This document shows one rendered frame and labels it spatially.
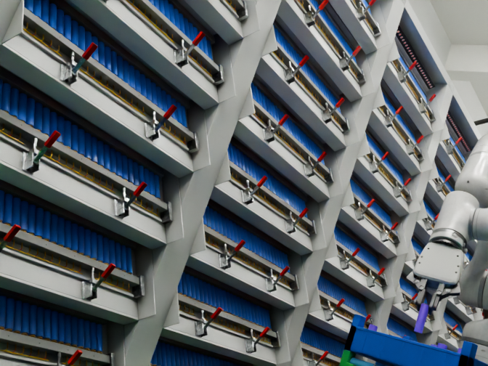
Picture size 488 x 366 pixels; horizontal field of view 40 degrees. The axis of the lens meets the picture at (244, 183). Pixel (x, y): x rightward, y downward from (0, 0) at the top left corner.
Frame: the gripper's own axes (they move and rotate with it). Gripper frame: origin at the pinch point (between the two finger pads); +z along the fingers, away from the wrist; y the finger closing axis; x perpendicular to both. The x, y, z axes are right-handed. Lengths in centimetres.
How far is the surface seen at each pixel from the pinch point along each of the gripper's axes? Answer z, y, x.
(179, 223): 5, 59, 12
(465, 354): 17.5, -11.8, 13.9
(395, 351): 16.9, 1.8, 5.6
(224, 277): -1, 56, -18
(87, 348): 40, 65, 4
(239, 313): -2, 55, -37
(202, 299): 7, 59, -19
